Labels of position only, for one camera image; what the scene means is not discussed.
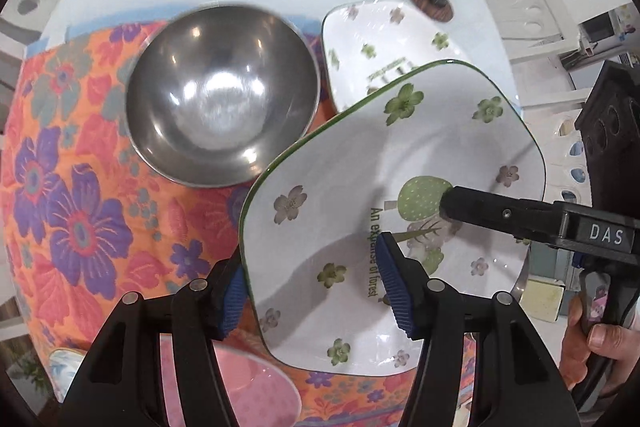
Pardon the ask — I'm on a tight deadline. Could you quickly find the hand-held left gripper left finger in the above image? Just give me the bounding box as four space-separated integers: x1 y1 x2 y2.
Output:
60 256 251 427

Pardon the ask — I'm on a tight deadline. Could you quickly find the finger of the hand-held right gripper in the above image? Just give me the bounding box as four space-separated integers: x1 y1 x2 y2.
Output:
439 186 566 250

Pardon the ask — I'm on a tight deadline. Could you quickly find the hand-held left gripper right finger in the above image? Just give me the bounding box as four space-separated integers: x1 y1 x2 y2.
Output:
375 231 576 427

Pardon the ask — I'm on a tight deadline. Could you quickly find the square white floral plate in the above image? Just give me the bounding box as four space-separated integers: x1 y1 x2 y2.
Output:
239 59 547 378
321 0 506 115

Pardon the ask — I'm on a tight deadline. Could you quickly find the steel bowl with blue outside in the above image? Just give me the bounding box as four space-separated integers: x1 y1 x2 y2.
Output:
125 3 322 188

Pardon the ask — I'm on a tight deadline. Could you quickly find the person's right hand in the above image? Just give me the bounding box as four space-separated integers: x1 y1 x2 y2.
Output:
559 294 640 390

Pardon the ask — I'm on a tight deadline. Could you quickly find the pink bowl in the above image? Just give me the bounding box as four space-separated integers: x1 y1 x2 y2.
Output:
160 334 303 427

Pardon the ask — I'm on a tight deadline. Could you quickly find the pale yellow block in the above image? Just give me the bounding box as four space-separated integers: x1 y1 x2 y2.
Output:
520 279 566 323

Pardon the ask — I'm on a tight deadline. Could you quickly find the dark wooden chair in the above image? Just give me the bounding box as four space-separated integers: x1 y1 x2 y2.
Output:
574 61 640 218

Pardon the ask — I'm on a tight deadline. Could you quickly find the blue and white bowl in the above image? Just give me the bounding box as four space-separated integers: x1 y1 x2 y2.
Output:
47 348 88 403

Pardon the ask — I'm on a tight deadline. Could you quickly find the orange floral table cloth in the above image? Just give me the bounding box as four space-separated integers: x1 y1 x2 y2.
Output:
0 19 476 427

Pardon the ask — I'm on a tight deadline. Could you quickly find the white chair with teardrop holes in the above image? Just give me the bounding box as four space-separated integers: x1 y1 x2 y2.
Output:
475 0 581 62

